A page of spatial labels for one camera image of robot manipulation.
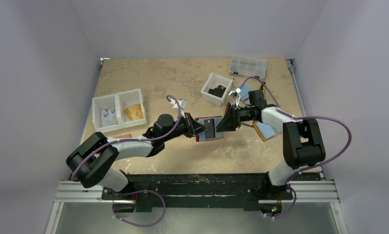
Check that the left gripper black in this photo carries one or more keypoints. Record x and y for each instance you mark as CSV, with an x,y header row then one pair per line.
x,y
193,128

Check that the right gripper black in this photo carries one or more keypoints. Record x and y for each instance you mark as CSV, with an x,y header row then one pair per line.
x,y
233,116

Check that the black card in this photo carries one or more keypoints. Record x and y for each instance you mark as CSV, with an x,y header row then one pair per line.
x,y
210,134

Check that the red card holder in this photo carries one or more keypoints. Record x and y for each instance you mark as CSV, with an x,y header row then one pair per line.
x,y
217,119

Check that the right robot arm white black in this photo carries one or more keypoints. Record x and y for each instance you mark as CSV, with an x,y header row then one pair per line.
x,y
302,141

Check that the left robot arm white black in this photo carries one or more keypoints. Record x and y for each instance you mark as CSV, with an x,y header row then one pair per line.
x,y
91,163

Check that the open blue card holder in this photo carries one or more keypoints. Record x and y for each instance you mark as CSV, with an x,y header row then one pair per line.
x,y
244,90

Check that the open tan card holder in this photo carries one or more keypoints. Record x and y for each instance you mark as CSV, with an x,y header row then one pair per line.
x,y
265,131

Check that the orange card in bin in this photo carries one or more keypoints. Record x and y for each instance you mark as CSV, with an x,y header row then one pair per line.
x,y
134,112

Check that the closed pink-brown card holder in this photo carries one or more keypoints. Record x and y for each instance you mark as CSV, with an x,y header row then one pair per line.
x,y
123,136

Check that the grey card in bin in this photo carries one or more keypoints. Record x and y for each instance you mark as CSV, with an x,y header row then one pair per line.
x,y
108,116

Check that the black item in bin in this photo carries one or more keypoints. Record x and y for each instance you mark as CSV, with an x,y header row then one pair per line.
x,y
217,91

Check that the small white square bin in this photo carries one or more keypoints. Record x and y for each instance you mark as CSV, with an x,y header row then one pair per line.
x,y
213,81

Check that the clear plastic organizer box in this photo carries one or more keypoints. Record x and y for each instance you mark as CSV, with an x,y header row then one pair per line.
x,y
243,66

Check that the white two-compartment bin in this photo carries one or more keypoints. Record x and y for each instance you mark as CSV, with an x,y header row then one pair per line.
x,y
120,101

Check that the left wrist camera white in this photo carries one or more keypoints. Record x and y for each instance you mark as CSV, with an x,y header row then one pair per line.
x,y
179,105

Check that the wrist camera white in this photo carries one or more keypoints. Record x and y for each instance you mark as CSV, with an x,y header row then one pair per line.
x,y
236,95
179,105

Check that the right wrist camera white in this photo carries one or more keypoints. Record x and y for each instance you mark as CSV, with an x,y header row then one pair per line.
x,y
236,95

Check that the aluminium frame rail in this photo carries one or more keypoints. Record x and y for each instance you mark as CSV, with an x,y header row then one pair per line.
x,y
69,191

